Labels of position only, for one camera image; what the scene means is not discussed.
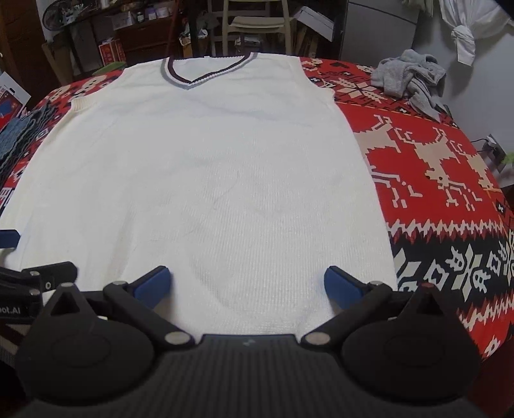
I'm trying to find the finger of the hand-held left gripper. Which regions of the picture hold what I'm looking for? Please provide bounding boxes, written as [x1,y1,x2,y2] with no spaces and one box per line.
[0,261,79,291]
[0,229,21,250]

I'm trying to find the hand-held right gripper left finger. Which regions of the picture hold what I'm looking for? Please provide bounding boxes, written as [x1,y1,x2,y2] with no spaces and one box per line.
[47,265,196,350]

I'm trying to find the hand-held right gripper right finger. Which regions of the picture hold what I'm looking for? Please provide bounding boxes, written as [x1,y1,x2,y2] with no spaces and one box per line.
[302,265,457,349]

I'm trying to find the cream knit vest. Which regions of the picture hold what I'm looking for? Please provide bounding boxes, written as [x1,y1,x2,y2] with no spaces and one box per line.
[0,52,398,338]

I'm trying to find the red patterned blanket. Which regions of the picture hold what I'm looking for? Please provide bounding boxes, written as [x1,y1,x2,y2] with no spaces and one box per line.
[0,56,514,362]

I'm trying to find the blue denim jeans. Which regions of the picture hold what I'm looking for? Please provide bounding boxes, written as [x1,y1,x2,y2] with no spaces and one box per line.
[0,106,53,186]

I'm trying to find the printed white cardboard box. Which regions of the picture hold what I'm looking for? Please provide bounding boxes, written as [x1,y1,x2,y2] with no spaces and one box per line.
[0,71,32,129]

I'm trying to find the wooden door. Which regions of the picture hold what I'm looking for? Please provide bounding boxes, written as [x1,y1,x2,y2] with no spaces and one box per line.
[0,24,61,101]

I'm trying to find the green waste bin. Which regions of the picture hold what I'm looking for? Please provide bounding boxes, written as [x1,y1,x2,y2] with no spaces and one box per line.
[92,61,125,77]

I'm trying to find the red printed box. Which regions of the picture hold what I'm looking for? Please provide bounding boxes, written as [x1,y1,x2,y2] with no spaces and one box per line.
[98,38,125,67]

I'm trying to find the grey crumpled garment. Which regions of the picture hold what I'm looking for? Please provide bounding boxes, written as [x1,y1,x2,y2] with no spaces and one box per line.
[370,49,448,121]

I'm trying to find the black desk fan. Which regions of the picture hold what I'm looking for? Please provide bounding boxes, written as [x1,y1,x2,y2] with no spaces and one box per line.
[42,0,69,25]

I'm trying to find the wooden drawer cabinet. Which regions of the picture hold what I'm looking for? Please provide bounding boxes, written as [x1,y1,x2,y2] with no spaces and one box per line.
[116,18,181,61]

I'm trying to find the grey refrigerator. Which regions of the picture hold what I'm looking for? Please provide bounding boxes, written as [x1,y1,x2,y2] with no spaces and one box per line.
[339,0,442,67]

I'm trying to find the white flat box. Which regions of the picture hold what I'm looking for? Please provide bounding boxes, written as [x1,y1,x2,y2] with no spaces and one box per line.
[293,6,336,41]

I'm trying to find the white knotted curtain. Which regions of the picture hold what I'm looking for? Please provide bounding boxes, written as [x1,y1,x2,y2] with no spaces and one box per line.
[438,0,514,65]

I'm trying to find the beige plastic chair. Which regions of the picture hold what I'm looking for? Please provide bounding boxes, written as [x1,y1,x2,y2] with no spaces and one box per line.
[221,0,294,57]

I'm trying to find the beige hanging garment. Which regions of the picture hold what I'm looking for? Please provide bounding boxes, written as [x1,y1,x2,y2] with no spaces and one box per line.
[414,0,441,17]

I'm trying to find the wall socket with charger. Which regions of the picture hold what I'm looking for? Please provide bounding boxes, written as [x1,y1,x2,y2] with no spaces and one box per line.
[482,134,509,161]

